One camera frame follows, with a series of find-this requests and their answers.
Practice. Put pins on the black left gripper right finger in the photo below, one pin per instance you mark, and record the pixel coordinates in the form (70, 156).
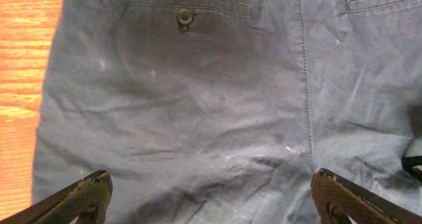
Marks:
(340, 201)

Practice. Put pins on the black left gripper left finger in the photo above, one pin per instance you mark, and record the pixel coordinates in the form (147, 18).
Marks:
(83, 202)

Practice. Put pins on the navy blue shorts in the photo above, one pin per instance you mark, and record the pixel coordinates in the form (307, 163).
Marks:
(220, 111)

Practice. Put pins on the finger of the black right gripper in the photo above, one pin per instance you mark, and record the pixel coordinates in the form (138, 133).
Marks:
(411, 159)

